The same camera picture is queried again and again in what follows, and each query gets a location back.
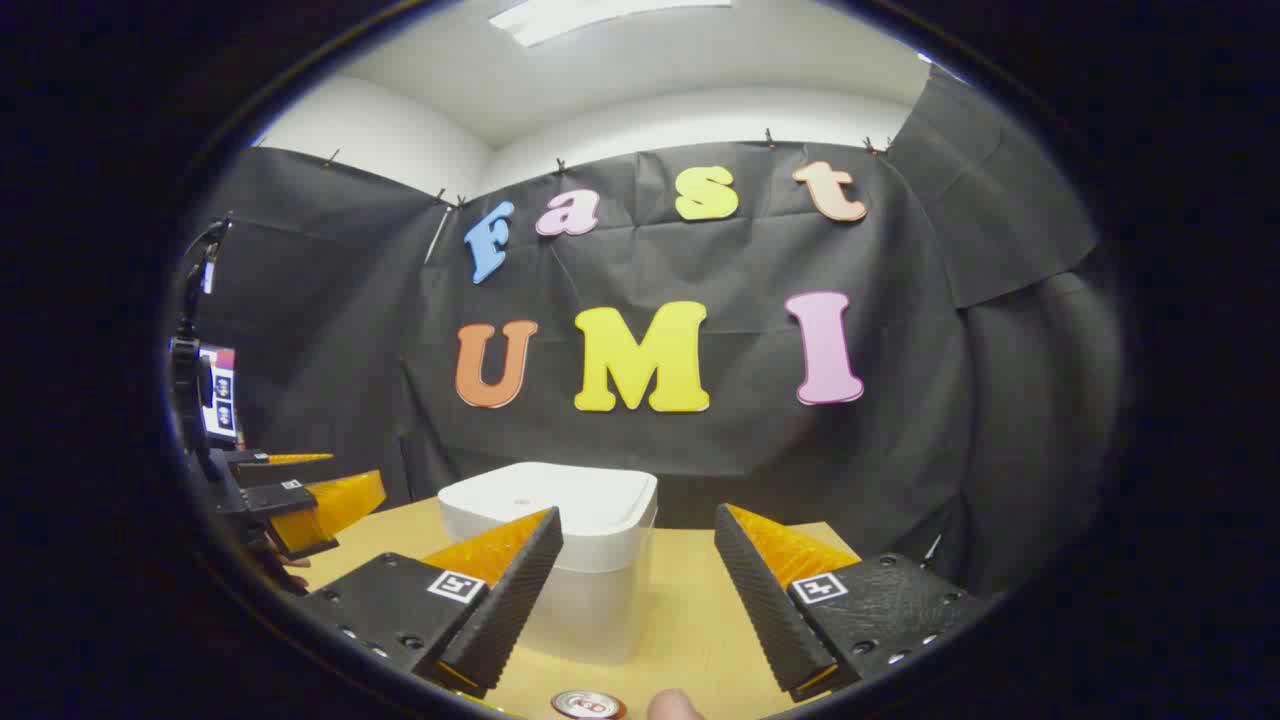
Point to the white desktop garbage bin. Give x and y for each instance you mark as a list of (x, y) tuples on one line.
[(600, 500)]

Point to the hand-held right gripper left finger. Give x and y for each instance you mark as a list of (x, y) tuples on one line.
[(500, 610)]

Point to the computer monitor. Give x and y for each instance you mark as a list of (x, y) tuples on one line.
[(218, 392)]

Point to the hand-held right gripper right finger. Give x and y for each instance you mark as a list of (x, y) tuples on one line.
[(770, 610)]

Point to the long ceiling light panel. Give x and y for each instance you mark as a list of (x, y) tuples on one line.
[(600, 15)]

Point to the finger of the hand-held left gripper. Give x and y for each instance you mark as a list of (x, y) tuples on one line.
[(265, 468), (320, 510)]

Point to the red pop can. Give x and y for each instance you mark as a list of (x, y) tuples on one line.
[(588, 706)]

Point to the wooden desktop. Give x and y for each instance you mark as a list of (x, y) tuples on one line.
[(690, 620)]

